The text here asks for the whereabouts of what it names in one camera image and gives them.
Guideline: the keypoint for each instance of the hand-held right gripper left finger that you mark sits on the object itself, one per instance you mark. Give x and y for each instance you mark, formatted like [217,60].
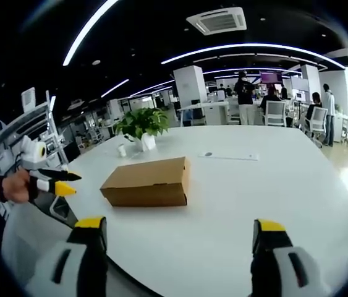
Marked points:
[68,263]

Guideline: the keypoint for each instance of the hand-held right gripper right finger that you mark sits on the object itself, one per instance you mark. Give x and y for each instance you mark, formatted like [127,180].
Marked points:
[282,263]

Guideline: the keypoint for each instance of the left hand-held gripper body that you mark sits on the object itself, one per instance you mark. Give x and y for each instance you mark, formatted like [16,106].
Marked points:
[33,153]

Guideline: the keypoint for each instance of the brown cardboard shoe box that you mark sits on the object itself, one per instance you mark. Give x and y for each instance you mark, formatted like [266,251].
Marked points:
[149,182]

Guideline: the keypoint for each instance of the person's left hand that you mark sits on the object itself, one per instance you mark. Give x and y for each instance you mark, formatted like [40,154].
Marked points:
[14,187]

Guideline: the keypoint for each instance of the white metal shelving rack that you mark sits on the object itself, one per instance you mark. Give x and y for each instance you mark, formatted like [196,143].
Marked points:
[37,123]

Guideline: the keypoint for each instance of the black wristband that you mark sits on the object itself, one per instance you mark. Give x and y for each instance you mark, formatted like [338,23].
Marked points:
[2,188]

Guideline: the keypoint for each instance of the small white cup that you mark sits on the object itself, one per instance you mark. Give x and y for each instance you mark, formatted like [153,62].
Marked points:
[122,151]

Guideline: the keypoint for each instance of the white plant pot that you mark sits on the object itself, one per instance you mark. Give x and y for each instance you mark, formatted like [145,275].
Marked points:
[147,143]

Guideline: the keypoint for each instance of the green potted plant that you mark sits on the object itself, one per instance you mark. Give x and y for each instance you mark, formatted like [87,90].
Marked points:
[142,122]

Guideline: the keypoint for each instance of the white mesh office chair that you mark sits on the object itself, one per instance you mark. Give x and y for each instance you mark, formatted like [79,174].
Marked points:
[275,113]
[317,122]

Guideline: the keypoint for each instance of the white office desk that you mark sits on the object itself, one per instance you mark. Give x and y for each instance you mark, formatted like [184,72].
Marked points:
[206,112]

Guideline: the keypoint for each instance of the purple monitor screen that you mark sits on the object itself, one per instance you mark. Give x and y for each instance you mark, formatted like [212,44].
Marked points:
[271,77]

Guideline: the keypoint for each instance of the ceiling air conditioner vent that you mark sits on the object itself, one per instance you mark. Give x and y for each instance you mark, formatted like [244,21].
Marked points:
[218,20]

